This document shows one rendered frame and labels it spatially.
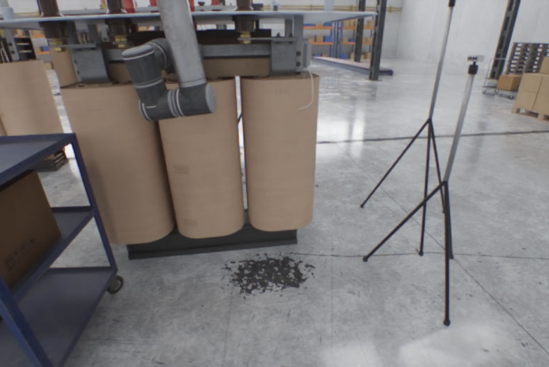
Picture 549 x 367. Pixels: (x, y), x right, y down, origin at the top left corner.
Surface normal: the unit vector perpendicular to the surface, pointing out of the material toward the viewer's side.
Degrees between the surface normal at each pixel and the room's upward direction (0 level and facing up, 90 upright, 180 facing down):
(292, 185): 90
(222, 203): 90
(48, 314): 0
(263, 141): 90
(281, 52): 90
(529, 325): 0
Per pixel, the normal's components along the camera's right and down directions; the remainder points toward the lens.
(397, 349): -0.01, -0.90
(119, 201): 0.14, 0.43
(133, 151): 0.47, 0.38
